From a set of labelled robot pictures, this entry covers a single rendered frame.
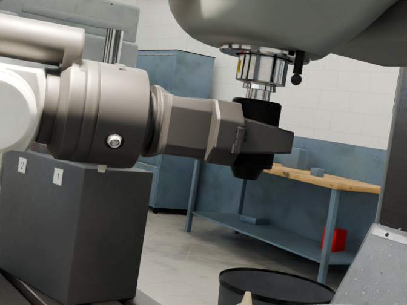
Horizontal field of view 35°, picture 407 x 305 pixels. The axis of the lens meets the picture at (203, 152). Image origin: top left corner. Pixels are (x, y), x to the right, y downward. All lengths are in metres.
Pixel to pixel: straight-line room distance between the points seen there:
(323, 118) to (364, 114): 0.55
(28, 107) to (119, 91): 0.08
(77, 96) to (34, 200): 0.46
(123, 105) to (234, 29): 0.11
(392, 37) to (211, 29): 0.19
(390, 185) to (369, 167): 5.19
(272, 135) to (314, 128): 6.16
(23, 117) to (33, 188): 0.47
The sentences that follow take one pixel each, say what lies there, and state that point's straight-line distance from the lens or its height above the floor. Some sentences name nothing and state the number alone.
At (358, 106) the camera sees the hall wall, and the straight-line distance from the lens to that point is 6.36.
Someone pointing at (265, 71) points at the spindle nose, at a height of 1.29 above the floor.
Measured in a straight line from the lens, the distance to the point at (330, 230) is 5.36.
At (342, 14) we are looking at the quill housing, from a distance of 0.57.
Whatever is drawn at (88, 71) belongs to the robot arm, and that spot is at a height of 1.26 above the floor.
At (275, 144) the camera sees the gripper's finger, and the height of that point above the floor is 1.23.
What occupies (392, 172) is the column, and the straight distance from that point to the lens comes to 0.97.
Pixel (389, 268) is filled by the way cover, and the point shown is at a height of 1.07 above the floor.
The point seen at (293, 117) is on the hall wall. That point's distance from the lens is 7.00.
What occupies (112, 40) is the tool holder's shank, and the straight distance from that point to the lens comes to 0.94.
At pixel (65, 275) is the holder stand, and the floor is 1.00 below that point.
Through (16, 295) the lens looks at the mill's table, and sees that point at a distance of 0.93.
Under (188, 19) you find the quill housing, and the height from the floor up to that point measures 1.32.
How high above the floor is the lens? 1.24
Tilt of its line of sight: 3 degrees down
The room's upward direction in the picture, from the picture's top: 9 degrees clockwise
